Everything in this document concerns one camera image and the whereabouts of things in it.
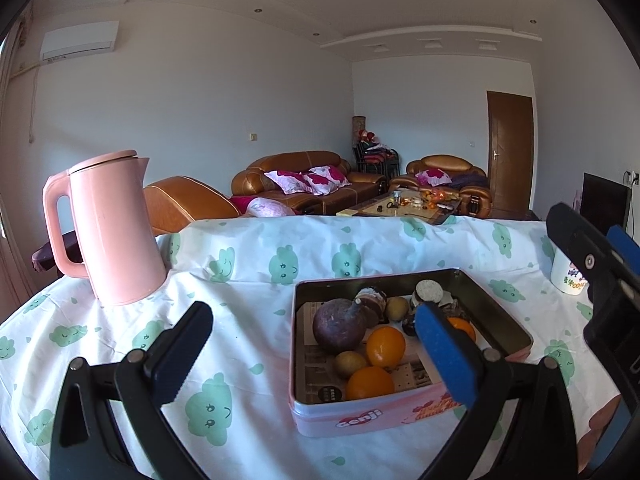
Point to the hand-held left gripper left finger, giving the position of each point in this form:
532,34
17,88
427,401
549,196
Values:
172,365

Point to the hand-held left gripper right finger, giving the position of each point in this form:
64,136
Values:
445,350

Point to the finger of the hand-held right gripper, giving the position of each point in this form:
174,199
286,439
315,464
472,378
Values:
580,245
625,252

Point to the orange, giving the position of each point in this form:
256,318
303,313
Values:
370,384
385,347
461,329

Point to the brown kiwi fruit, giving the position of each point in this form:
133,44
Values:
394,308
346,364

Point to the pink metal tin box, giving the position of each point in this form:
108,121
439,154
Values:
360,417

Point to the purple round fruit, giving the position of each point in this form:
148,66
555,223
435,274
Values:
336,329

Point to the white cartoon cup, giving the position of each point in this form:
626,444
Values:
567,275

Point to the black television screen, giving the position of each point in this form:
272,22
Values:
602,205

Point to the brown wooden door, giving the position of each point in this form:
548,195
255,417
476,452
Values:
510,155

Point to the white cloud-print tablecloth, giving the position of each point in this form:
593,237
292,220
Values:
240,260

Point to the purple cloth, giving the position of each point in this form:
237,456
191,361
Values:
468,180

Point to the newspaper liner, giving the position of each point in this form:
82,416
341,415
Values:
310,360

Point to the pink electric kettle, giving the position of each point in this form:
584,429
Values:
117,230

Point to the wooden coffee table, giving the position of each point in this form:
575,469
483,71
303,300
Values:
385,208

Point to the brown leather armchair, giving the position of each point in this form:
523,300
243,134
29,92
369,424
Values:
445,162
185,205

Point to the pink flower pillow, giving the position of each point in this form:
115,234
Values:
433,177
287,181
327,178

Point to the dark maroon stool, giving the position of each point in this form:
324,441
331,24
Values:
50,255

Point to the long brown leather sofa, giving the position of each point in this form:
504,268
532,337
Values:
350,195

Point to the stack of dark chairs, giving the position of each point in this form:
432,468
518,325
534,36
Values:
375,160

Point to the wicker tube stand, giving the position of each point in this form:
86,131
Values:
358,125

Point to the white air conditioner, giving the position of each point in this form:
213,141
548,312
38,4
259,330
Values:
80,40

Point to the wall power socket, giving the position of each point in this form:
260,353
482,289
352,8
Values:
634,177

